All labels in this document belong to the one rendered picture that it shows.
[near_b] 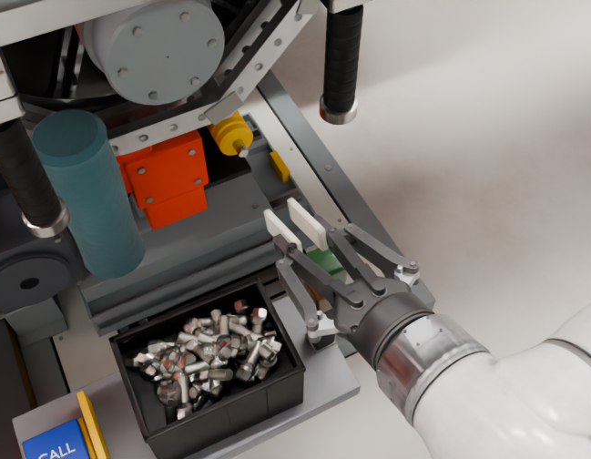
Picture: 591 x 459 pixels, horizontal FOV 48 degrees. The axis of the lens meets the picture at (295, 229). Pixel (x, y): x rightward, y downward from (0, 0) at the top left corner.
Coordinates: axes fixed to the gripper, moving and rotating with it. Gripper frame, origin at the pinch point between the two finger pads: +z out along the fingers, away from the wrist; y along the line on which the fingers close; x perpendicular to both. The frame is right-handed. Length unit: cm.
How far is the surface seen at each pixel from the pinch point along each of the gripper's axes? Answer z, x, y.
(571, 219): 27, 66, -84
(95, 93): 41.4, -2.7, 8.9
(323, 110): 6.7, -8.1, -9.2
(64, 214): 8.3, -8.5, 20.9
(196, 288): 47, 48, 3
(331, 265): -2.6, 5.2, -2.5
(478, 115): 64, 56, -88
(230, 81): 30.7, -2.1, -8.0
